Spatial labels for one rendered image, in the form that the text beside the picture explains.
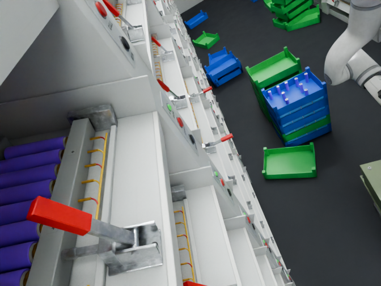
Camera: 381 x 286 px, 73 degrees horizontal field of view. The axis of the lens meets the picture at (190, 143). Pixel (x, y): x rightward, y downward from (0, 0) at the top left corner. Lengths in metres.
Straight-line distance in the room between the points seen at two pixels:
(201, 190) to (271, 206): 1.19
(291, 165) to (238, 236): 1.18
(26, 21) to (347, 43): 0.93
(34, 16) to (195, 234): 0.33
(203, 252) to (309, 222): 1.20
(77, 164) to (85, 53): 0.12
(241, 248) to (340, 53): 0.72
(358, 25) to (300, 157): 0.98
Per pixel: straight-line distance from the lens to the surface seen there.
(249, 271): 0.58
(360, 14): 0.96
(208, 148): 0.74
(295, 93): 1.69
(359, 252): 1.51
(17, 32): 0.20
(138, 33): 0.55
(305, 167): 1.72
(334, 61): 1.04
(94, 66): 0.31
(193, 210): 0.43
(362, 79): 1.09
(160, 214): 0.23
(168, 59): 0.86
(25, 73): 0.33
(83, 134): 0.29
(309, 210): 1.59
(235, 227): 0.60
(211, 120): 1.15
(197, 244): 0.40
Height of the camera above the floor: 1.43
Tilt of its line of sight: 41 degrees down
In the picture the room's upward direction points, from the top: 36 degrees counter-clockwise
